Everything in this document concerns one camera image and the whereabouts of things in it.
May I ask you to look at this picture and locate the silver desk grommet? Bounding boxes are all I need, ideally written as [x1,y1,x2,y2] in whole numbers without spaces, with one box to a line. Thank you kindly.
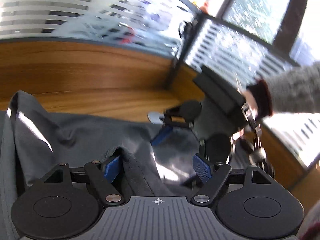
[147,111,165,125]

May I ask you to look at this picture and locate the window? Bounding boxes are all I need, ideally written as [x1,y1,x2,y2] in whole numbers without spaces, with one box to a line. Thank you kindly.
[220,0,320,63]

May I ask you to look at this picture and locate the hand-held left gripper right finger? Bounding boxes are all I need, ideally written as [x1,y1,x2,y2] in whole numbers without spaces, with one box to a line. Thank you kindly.
[191,154,285,205]

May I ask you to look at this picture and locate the black strap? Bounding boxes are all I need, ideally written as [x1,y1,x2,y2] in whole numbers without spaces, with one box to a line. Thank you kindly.
[178,17,200,42]

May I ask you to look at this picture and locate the grey pants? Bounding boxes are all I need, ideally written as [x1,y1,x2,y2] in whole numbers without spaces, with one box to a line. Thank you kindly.
[0,90,250,240]

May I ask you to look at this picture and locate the person's right forearm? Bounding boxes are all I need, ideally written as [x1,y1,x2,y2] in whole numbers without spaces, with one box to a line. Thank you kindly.
[246,62,320,118]

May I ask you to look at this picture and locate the person's right hand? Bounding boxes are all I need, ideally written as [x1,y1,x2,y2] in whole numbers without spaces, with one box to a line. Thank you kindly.
[242,89,260,117]

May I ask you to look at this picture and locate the red object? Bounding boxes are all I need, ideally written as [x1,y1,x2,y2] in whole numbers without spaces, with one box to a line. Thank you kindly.
[119,26,137,44]

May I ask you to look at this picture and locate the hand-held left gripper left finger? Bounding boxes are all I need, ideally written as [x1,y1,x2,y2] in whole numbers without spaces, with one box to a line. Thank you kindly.
[32,155,125,205]

